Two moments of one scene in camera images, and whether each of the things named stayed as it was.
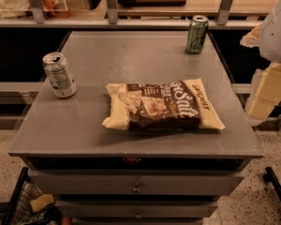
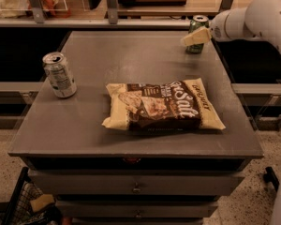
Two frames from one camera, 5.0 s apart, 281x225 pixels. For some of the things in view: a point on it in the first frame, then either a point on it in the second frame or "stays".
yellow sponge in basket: x=41 y=202 stays
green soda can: x=198 y=32 stays
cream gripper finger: x=269 y=86 -> x=227 y=26
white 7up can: x=59 y=75 stays
